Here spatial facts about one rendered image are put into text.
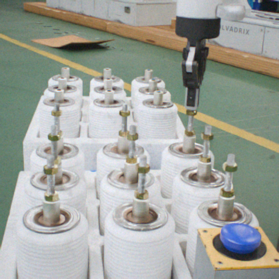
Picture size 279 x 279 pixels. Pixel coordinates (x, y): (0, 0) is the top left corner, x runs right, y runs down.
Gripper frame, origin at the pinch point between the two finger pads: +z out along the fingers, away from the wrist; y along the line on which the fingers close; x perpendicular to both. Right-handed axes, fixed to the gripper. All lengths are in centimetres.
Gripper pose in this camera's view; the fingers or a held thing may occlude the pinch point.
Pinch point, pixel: (192, 97)
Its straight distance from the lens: 86.2
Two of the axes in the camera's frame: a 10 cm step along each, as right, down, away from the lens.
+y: -2.8, 3.2, -9.1
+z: -0.4, 9.4, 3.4
